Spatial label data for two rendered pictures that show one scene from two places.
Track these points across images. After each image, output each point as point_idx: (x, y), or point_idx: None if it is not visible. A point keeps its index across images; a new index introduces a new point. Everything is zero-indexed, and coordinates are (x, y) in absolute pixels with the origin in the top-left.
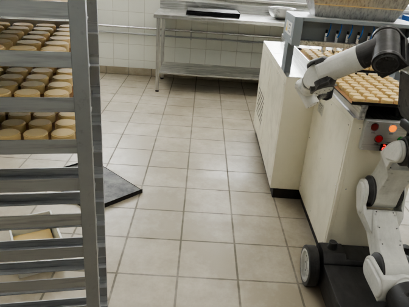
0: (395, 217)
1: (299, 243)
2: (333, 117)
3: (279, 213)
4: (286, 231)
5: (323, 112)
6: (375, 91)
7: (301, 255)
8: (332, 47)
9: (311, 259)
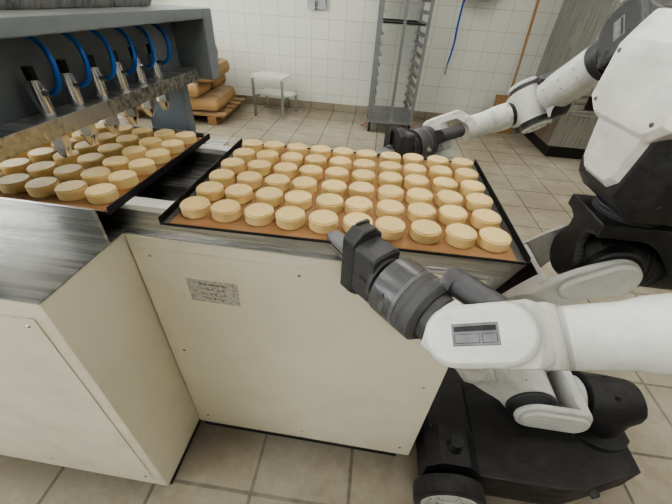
0: None
1: (339, 480)
2: (337, 296)
3: (237, 487)
4: (301, 494)
5: (245, 297)
6: (415, 193)
7: (423, 501)
8: (87, 124)
9: (478, 495)
